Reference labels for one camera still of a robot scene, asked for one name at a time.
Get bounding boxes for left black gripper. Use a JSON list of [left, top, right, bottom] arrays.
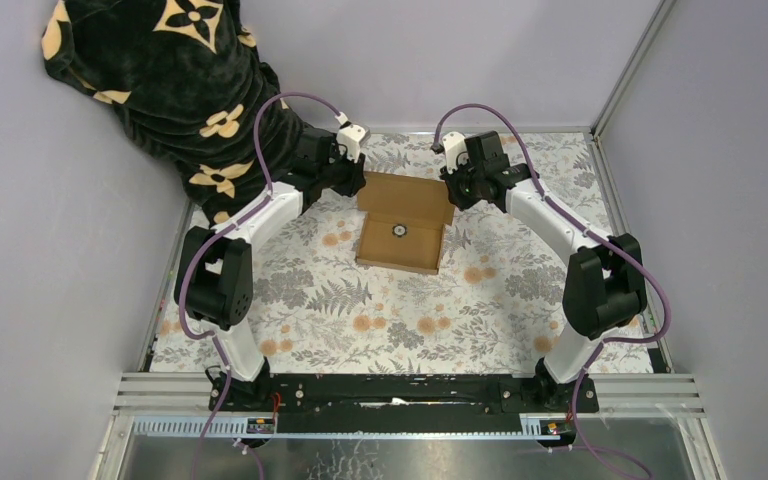
[[314, 142, 364, 198]]

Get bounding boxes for brown cardboard box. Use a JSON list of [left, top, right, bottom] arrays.
[[356, 172, 455, 275]]

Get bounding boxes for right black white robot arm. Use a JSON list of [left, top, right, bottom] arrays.
[[432, 131, 648, 412]]

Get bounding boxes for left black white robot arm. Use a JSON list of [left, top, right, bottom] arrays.
[[174, 123, 370, 411]]

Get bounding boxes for floral patterned table mat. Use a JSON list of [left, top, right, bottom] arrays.
[[147, 133, 611, 374]]

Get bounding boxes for black floral plush blanket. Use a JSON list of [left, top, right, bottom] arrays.
[[41, 0, 316, 225]]

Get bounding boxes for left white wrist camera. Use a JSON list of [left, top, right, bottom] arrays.
[[336, 122, 370, 163]]

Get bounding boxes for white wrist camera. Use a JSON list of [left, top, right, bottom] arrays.
[[440, 132, 469, 174], [336, 122, 370, 163]]

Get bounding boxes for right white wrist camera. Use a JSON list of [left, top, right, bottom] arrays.
[[440, 132, 469, 174]]

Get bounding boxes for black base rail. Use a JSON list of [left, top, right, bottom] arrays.
[[208, 372, 599, 434]]

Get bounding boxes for aluminium frame rails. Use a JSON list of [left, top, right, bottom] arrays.
[[89, 0, 730, 480]]

